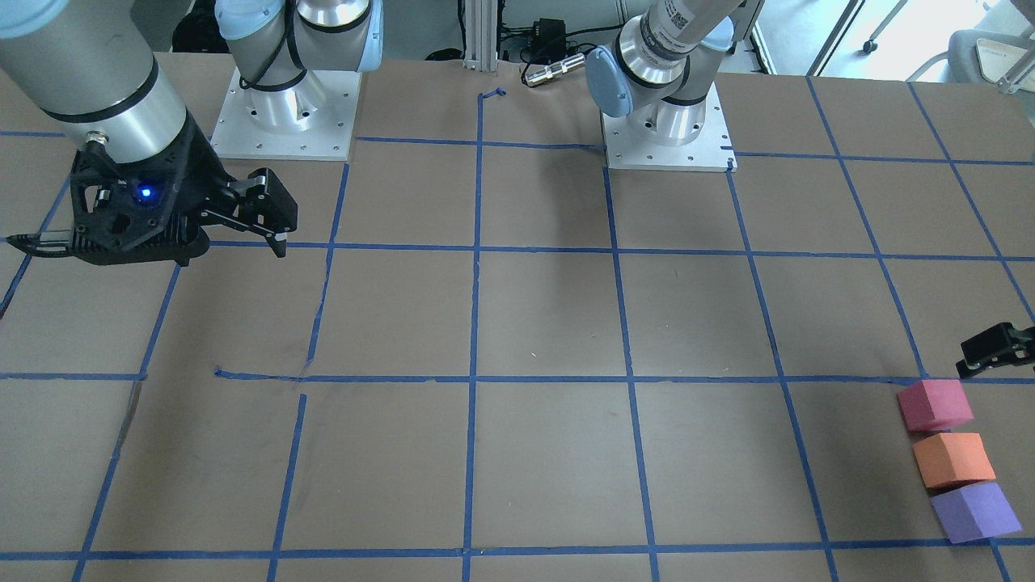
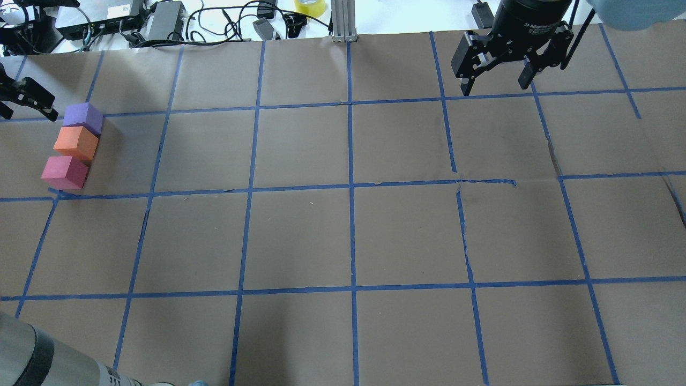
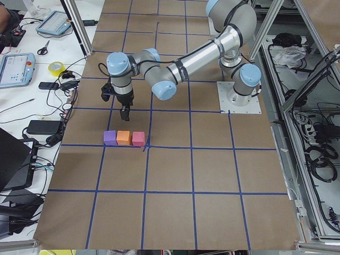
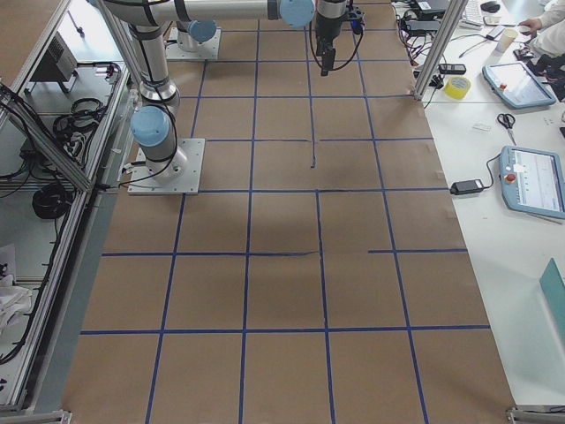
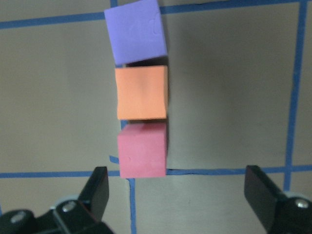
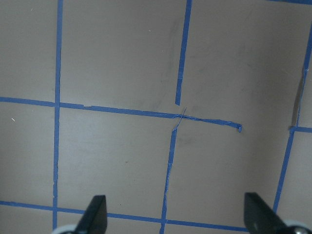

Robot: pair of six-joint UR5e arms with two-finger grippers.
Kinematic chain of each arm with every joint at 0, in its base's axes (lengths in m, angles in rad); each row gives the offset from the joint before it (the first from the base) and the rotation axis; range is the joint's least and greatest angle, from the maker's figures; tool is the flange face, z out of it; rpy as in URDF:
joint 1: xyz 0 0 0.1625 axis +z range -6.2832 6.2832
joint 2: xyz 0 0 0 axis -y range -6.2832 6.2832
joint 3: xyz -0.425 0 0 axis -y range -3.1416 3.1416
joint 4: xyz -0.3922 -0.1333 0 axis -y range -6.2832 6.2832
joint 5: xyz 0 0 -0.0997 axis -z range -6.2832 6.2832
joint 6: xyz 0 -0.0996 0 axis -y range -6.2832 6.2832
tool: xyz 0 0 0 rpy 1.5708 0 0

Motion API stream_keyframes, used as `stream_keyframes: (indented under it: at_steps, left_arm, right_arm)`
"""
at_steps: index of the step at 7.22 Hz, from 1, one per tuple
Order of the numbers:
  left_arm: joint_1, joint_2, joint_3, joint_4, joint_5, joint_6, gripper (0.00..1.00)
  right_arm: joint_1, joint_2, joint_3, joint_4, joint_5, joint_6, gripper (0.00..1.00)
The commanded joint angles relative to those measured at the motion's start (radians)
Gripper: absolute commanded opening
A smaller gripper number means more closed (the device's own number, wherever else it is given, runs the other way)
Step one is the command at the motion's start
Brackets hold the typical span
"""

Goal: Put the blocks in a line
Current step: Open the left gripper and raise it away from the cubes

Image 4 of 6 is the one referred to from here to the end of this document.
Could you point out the near teach pendant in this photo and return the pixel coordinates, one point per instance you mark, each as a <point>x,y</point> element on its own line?
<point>532,181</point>

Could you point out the white crumpled cloth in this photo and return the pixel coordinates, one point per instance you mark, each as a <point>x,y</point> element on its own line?
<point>15,300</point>

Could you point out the brown paper mat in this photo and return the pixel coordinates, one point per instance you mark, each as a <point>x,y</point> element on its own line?
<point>319,276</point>

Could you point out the yellow tape roll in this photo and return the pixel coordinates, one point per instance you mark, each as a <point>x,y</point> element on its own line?
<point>457,87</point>

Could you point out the teach pendant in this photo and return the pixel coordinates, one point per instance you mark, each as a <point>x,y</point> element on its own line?
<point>532,181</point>
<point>517,86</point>

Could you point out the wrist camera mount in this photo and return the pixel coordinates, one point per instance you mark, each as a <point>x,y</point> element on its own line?
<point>355,18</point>

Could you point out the black power adapter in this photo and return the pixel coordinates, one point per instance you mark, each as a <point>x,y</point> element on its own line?
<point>465,187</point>

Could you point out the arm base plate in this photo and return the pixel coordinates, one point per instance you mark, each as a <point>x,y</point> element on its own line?
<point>180,46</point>
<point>182,176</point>

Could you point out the black scissors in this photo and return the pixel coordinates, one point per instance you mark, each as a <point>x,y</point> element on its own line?
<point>507,120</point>

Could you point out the aluminium frame post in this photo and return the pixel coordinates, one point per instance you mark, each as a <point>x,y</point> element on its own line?
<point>448,26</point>

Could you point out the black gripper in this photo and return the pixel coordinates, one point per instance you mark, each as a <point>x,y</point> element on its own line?
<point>327,27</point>

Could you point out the far teach pendant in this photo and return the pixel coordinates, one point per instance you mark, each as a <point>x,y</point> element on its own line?
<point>517,86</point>

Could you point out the person's hand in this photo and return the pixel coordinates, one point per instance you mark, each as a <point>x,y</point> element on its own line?
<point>529,26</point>

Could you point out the black phone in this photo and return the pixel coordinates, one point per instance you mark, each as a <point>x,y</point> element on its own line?
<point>452,69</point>

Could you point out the grey control box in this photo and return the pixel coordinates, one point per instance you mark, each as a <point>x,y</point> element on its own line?
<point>57,65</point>

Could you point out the paper cup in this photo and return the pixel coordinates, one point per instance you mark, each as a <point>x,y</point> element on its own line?
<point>508,36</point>

